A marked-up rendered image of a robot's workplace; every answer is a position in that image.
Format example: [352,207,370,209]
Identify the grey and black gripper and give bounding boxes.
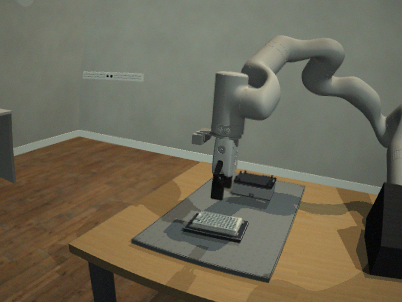
[211,135,242,201]

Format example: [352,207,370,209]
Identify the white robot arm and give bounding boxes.
[192,35,402,185]

